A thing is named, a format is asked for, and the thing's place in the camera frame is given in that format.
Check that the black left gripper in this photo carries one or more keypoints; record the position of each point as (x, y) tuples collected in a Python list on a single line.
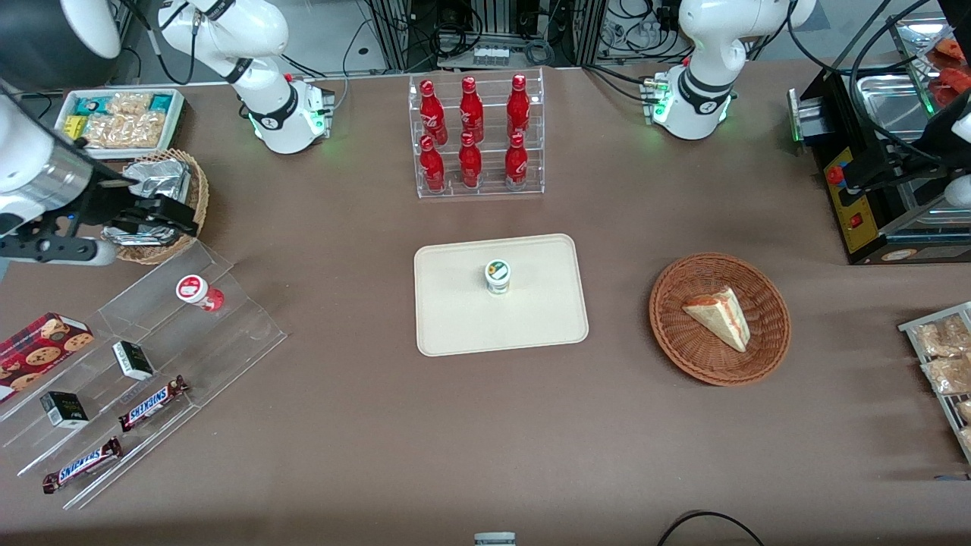
[(878, 170)]

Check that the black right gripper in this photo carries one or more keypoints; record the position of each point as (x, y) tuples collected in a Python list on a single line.
[(104, 199)]

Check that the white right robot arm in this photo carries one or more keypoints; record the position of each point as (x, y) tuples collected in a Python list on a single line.
[(282, 114)]

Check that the stainless steel tray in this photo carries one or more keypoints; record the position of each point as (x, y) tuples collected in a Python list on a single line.
[(887, 102)]

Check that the beige plastic tray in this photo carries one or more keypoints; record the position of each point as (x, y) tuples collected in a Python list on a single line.
[(546, 326)]

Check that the stacked foil trays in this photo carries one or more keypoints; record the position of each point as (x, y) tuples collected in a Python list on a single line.
[(163, 178)]

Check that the light wicker basket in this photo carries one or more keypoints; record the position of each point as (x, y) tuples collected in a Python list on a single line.
[(202, 193)]

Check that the black sealing machine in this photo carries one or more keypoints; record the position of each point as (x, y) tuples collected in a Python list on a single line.
[(872, 227)]

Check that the red lid yogurt cup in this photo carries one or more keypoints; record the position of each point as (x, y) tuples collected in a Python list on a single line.
[(199, 292)]

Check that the clear rice cracker bag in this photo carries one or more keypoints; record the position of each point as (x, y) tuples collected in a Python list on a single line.
[(125, 129)]

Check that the white plastic bin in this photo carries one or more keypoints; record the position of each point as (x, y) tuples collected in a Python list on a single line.
[(178, 114)]

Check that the clear container with red food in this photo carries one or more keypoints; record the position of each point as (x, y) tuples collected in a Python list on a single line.
[(948, 61)]

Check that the yellow snack pack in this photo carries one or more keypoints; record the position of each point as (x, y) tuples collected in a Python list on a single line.
[(73, 127)]

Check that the teal snack pack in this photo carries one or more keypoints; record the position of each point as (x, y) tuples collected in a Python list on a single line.
[(89, 105)]

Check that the clear acrylic stepped display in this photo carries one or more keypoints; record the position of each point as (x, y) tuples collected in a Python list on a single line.
[(227, 341)]

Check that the small black box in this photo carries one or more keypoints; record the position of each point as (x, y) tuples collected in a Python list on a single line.
[(64, 410), (134, 361)]

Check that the clear snack bag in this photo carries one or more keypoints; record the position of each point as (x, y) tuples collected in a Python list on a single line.
[(944, 337), (950, 375)]

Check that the red plaid cookie box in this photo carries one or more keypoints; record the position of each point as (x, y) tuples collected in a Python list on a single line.
[(38, 349)]

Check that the snickers chocolate bar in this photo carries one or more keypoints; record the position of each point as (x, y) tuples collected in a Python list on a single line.
[(82, 465), (152, 403)]

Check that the wrapped triangle sandwich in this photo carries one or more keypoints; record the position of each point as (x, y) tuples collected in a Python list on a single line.
[(721, 318)]

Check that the red cola bottle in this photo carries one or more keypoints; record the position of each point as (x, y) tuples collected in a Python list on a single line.
[(470, 165), (518, 108), (471, 112), (432, 168), (516, 165), (433, 114)]

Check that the round brown wicker basket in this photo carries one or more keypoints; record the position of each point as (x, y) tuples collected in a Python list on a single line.
[(683, 349)]

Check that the clear acrylic bottle rack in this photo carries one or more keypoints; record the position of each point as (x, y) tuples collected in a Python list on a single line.
[(476, 194)]

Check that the white power strip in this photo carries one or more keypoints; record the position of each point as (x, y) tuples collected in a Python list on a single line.
[(491, 55)]

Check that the small grey device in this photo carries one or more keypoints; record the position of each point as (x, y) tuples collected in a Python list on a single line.
[(494, 539)]

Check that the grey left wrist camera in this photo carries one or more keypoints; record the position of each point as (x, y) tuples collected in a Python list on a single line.
[(960, 191)]

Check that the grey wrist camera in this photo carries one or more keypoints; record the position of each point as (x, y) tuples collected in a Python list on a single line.
[(61, 252), (960, 191)]

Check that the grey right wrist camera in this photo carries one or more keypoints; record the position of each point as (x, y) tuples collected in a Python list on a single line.
[(61, 252)]

